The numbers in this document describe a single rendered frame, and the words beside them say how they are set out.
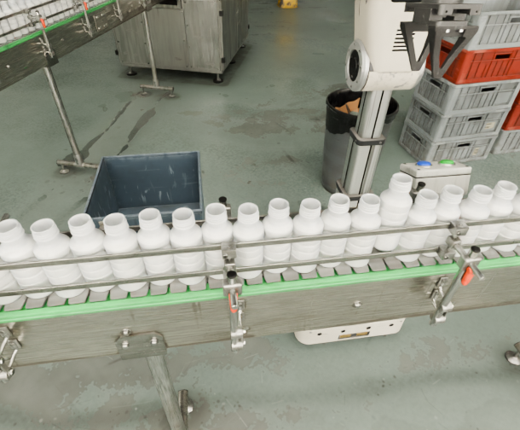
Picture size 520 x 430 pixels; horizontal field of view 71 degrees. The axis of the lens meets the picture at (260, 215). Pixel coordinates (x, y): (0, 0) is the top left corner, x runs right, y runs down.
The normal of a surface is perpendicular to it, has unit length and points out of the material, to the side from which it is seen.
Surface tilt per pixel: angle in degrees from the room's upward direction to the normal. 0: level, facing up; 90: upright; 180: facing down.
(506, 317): 0
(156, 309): 90
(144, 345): 90
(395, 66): 90
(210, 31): 91
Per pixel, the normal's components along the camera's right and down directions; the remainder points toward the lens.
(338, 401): 0.02, -0.76
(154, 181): 0.15, 0.65
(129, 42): -0.16, 0.64
